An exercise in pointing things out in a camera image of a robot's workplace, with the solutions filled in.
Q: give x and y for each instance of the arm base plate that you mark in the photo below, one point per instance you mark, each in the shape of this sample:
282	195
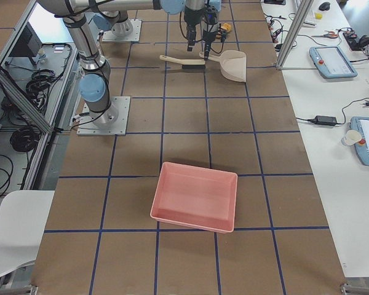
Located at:
112	122
127	31

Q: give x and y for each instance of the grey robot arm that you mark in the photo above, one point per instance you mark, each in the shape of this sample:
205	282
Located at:
201	18
94	86

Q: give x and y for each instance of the orange handled scissors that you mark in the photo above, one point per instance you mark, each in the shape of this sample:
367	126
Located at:
327	35

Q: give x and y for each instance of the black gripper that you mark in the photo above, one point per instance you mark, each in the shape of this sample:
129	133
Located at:
190	18
208	31

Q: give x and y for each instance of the far blue teach pendant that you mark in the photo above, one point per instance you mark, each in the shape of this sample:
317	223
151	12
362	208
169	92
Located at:
332	63

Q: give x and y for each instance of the black power adapter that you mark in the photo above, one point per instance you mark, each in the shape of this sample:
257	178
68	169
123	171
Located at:
325	120

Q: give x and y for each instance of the orange bread chunk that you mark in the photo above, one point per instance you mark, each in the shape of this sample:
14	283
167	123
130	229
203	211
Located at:
227	27

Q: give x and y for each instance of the pink plastic tray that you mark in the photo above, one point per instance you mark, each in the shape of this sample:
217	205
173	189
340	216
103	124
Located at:
195	197

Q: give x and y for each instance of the paper cup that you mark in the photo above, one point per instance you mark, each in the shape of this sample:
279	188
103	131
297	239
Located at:
351	137

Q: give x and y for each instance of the white plastic dustpan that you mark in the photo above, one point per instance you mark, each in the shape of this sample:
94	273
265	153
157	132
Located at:
232	64

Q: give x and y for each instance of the aluminium frame post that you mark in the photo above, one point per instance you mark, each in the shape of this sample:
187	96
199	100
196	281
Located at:
293	32

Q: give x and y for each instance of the white chair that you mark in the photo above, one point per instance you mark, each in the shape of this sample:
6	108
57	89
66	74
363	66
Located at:
23	217

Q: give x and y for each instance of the black computer mouse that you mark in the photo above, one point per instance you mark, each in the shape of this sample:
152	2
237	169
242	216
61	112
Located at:
325	6

